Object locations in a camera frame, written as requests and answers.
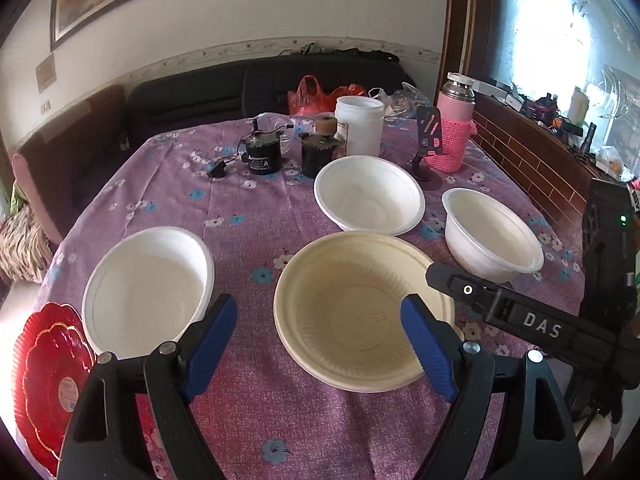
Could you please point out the small wall plaque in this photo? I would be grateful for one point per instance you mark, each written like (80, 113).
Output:
(46, 75)

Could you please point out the pink thermos with knitted sleeve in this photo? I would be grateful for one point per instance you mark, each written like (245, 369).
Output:
(452, 135)

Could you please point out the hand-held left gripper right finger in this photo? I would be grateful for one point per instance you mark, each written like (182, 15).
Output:
(429, 350)

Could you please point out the white cup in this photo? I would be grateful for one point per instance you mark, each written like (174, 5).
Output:
(578, 105)

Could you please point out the clear plastic bag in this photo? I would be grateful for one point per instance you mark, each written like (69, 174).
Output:
(400, 100)

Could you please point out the purple floral tablecloth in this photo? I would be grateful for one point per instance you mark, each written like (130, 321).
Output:
(250, 240)

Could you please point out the black motor with brown spool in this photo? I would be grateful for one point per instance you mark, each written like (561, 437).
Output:
(320, 155)

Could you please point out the cream foam bowl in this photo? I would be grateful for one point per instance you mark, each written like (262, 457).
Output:
(340, 310)

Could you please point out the small red scalloped plate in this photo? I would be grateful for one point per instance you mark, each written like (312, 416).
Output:
(50, 375)

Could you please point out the black phone stand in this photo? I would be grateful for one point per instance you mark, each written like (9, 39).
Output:
(430, 130)

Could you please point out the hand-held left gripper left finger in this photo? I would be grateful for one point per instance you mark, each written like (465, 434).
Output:
(210, 347)

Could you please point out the black sofa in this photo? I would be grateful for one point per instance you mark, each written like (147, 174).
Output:
(200, 95)

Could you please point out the wide white foam bowl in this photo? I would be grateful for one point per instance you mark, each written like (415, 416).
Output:
(370, 195)
(145, 285)

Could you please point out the tan shaggy cushion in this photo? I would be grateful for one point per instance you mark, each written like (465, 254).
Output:
(22, 250)

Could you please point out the black motor with white label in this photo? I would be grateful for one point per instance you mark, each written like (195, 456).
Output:
(261, 155)

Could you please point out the red and black gadget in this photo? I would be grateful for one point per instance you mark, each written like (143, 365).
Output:
(539, 106)

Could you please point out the small deep white bowl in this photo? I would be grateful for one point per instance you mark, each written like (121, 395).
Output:
(490, 245)

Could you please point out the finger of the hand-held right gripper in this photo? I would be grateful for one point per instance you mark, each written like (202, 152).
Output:
(467, 290)

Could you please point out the small black plug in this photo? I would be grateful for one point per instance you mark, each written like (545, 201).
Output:
(217, 170)

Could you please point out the large red scalloped plate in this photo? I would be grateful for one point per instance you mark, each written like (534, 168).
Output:
(29, 322)

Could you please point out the brown armchair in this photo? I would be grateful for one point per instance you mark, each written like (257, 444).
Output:
(65, 160)

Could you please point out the red plastic bag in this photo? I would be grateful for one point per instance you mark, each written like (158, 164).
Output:
(307, 97)

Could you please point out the white box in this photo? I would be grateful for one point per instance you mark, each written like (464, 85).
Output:
(495, 87)

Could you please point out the white plastic jar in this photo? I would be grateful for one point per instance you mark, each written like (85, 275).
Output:
(359, 127)

